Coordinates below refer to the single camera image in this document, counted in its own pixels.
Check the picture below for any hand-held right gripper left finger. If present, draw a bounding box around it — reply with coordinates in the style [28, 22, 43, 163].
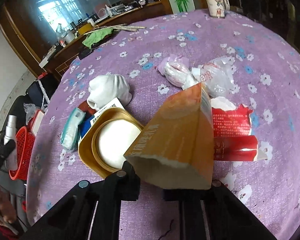
[20, 161, 141, 240]

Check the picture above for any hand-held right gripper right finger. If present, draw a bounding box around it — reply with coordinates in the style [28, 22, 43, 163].
[162, 179, 278, 240]

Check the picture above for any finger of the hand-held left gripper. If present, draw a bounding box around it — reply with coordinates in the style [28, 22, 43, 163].
[0, 139, 17, 179]

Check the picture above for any red plastic basket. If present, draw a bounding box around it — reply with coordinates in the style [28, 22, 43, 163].
[8, 126, 36, 181]

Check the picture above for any orange carton box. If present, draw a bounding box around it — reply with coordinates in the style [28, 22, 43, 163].
[124, 82, 215, 190]

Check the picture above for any white barcode box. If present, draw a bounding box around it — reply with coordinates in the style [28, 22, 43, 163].
[90, 97, 126, 126]

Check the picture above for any white pink plastic bag wad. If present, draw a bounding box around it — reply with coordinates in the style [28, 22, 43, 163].
[156, 55, 198, 88]

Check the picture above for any person's left hand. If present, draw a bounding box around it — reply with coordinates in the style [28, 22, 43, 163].
[0, 185, 18, 233]

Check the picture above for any white spray bottle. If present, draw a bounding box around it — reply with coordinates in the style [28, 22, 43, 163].
[3, 115, 18, 171]

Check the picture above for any white box with red rim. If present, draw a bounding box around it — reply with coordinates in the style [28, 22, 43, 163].
[27, 110, 45, 136]

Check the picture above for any clear crumpled plastic bag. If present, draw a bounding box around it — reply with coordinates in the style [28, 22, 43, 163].
[23, 102, 37, 123]

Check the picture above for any gold square tray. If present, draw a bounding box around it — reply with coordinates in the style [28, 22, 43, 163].
[78, 107, 144, 179]

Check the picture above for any blue packet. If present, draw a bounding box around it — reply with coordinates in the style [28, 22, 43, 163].
[79, 115, 98, 141]

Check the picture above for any dark blue bag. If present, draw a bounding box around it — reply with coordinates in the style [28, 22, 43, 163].
[26, 78, 51, 108]

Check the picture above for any white striped pole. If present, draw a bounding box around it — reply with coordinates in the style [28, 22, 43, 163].
[38, 80, 50, 111]

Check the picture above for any teal white tissue pack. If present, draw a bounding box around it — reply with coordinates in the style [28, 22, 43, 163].
[60, 107, 87, 151]

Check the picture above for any red torn box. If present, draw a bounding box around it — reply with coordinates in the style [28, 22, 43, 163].
[211, 104, 259, 161]

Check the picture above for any white crumpled cloth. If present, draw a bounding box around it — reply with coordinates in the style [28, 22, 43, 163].
[87, 73, 133, 111]

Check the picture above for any clear red-print plastic bag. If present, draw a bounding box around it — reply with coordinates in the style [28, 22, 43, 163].
[192, 56, 237, 98]

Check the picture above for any wooden cabinet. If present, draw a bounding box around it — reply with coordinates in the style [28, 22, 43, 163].
[39, 4, 167, 82]

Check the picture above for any green cloth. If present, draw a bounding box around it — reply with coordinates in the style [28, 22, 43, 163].
[82, 28, 114, 49]

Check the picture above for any bundle of bamboo sticks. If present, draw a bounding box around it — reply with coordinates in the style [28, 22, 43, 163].
[90, 23, 146, 33]

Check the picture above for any purple floral tablecloth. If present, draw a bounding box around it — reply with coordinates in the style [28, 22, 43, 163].
[26, 8, 300, 240]

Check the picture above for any wood-framed mirror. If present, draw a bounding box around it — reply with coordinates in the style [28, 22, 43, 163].
[4, 0, 195, 63]

